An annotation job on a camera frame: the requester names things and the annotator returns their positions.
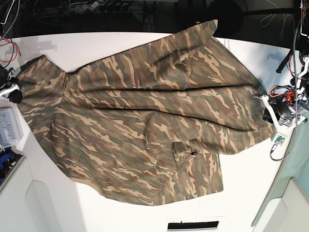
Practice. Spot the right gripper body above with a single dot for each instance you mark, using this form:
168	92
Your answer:
8	83

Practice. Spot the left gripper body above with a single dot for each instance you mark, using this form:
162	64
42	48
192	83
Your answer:
287	110

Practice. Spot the camouflage t-shirt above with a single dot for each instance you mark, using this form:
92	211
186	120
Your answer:
147	125

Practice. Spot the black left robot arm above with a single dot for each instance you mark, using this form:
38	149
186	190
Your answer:
297	60

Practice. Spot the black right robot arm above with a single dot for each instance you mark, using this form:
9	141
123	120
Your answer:
9	12

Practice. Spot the clear plastic screw box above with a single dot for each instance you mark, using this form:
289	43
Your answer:
10	128

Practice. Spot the grey tray with blue items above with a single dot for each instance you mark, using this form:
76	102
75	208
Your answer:
10	160

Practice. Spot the white slotted table vent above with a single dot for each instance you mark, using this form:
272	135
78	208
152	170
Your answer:
193	225

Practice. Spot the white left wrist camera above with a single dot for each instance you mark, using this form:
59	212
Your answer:
277	139

